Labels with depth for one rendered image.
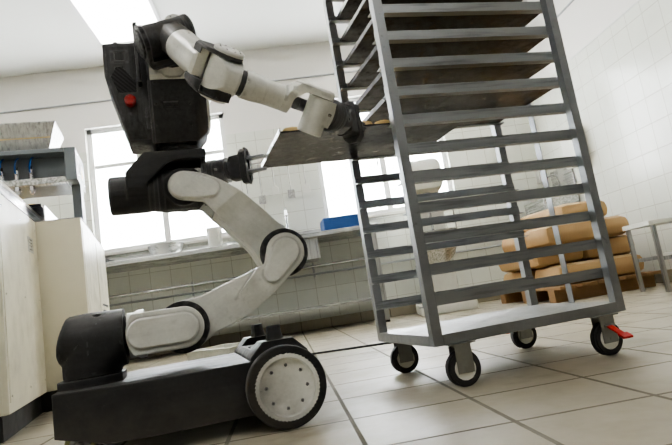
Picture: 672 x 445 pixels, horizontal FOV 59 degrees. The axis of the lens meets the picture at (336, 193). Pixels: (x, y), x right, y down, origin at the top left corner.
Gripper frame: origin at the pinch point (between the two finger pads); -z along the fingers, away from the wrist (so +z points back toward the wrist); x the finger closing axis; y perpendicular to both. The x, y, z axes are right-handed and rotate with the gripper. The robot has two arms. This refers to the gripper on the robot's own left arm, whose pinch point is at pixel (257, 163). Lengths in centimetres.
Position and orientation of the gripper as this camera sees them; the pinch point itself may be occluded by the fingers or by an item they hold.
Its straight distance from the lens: 203.4
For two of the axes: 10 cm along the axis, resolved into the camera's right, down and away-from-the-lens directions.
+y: 2.6, 1.3, 9.6
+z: -9.5, 2.0, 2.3
